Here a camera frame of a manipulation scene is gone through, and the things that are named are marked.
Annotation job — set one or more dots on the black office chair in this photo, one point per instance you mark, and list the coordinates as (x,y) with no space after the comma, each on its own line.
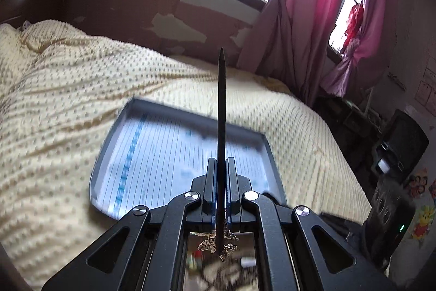
(401,145)

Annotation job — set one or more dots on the red tassel ornament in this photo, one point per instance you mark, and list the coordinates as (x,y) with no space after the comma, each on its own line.
(354,23)

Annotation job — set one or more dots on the pink curtain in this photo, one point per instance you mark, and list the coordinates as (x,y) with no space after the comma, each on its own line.
(368,56)
(288,42)

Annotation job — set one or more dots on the pink curtain left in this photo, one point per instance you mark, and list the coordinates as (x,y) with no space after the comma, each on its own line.
(288,42)

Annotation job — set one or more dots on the grey shallow tray box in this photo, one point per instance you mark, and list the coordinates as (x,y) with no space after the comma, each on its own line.
(151,154)

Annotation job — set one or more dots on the black hair stick gold ornament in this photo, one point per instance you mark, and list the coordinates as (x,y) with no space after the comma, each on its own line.
(221,147)

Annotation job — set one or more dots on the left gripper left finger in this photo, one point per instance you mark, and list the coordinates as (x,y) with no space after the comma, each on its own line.
(145,249)

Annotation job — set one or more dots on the dark side table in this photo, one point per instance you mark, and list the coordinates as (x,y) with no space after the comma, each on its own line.
(353,132)

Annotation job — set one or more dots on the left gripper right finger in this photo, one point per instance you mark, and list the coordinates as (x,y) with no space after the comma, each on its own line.
(295,248)

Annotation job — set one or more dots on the yellow dotted bed blanket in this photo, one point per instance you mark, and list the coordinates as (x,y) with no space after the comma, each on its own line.
(61,91)

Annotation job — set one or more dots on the pink curtain right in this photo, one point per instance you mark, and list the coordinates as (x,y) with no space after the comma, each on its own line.
(368,56)

